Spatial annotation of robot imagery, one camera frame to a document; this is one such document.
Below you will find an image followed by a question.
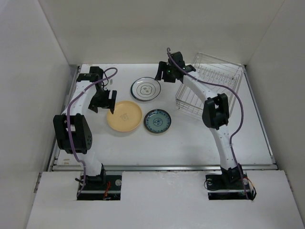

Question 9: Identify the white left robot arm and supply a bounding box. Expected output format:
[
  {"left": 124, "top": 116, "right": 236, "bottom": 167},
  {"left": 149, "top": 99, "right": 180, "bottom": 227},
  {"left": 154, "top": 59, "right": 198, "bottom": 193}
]
[{"left": 53, "top": 66, "right": 118, "bottom": 189}]

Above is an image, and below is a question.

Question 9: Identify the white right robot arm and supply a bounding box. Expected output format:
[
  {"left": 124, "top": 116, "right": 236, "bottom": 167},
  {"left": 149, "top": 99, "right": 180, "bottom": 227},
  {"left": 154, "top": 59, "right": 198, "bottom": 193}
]
[{"left": 165, "top": 48, "right": 244, "bottom": 190}]

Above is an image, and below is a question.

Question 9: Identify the dark green patterned plate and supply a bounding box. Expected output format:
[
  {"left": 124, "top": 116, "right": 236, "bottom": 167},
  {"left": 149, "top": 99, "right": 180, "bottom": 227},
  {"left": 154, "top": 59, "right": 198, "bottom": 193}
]
[{"left": 143, "top": 109, "right": 172, "bottom": 134}]

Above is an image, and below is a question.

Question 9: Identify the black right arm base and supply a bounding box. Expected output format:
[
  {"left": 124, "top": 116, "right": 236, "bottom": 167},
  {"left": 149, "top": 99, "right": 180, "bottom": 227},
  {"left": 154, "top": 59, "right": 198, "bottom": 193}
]
[{"left": 204, "top": 174, "right": 257, "bottom": 200}]

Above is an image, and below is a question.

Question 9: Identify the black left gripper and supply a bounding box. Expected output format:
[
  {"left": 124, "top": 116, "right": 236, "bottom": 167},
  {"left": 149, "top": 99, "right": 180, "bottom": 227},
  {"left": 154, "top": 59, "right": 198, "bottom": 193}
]
[{"left": 89, "top": 88, "right": 116, "bottom": 113}]

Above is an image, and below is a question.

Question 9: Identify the grey white lined plate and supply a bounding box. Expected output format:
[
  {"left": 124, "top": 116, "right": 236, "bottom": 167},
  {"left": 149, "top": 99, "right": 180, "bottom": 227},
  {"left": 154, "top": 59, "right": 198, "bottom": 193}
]
[{"left": 130, "top": 77, "right": 162, "bottom": 102}]

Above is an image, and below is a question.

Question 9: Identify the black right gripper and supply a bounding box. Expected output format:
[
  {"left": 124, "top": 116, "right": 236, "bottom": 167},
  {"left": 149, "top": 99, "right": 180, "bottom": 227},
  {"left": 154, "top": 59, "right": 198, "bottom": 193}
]
[{"left": 154, "top": 61, "right": 175, "bottom": 83}]

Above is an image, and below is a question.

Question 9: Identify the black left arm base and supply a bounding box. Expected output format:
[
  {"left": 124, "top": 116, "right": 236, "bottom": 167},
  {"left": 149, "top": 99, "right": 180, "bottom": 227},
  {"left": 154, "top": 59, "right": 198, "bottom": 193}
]
[{"left": 75, "top": 174, "right": 122, "bottom": 201}]

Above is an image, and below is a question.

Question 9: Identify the metal wire dish rack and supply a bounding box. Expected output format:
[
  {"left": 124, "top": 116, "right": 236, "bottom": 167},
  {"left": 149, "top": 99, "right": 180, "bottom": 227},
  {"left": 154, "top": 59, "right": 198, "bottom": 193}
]
[{"left": 175, "top": 52, "right": 244, "bottom": 116}]

